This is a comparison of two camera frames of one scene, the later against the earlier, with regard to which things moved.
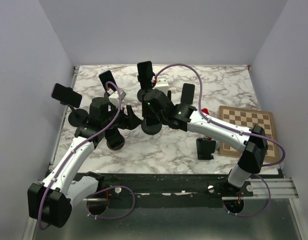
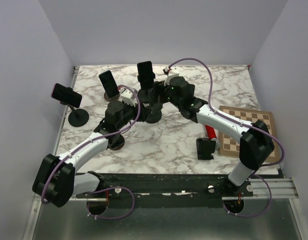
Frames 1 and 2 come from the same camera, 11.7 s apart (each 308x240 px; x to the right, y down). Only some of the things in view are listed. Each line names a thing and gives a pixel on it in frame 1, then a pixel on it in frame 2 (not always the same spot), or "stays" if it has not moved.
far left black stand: (77, 117) stays
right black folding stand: (205, 148) stays
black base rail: (141, 190) stays
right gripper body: (161, 118) -> (165, 94)
